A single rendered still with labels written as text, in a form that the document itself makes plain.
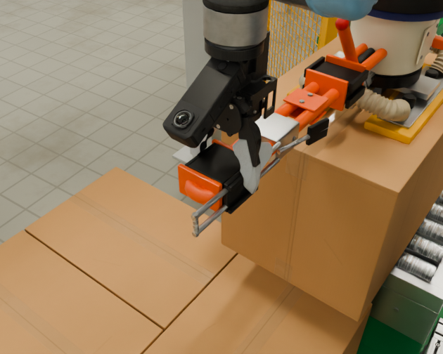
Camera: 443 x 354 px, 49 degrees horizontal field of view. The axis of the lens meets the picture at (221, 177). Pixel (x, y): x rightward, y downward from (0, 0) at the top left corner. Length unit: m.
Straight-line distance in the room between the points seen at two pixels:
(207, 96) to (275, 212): 0.58
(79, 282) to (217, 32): 1.02
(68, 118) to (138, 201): 1.61
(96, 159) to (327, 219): 1.92
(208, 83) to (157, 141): 2.28
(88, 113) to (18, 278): 1.84
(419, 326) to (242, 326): 0.50
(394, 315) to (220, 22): 1.13
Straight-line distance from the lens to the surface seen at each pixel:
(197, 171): 0.66
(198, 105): 0.56
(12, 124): 3.24
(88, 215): 1.63
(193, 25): 2.30
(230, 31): 0.55
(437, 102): 1.17
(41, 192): 2.64
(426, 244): 1.61
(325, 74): 0.93
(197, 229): 0.62
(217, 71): 0.58
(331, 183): 0.97
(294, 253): 1.15
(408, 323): 1.52
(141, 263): 1.46
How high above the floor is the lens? 1.64
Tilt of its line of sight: 40 degrees down
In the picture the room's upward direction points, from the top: straight up
